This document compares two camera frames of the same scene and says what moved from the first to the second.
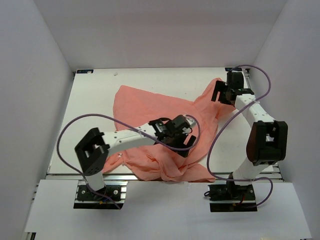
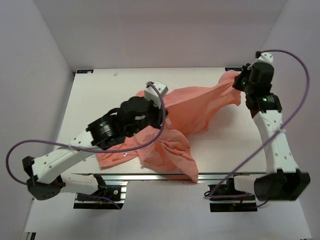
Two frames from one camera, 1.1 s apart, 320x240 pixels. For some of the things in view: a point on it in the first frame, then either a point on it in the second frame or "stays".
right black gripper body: [227, 89] -> [242, 83]
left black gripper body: [177, 140] -> [152, 118]
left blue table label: [85, 71] stays
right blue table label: [233, 69] stays
